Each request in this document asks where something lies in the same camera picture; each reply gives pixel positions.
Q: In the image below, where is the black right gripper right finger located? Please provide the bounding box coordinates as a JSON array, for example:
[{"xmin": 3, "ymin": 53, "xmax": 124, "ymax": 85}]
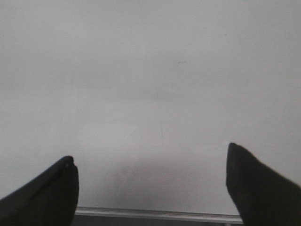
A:
[{"xmin": 226, "ymin": 143, "xmax": 301, "ymax": 226}]

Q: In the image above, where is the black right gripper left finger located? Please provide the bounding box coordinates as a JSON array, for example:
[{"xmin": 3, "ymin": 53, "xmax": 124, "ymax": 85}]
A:
[{"xmin": 0, "ymin": 156, "xmax": 79, "ymax": 226}]

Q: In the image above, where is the white whiteboard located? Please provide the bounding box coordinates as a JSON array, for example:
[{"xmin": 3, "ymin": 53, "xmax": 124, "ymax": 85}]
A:
[{"xmin": 0, "ymin": 0, "xmax": 301, "ymax": 216}]

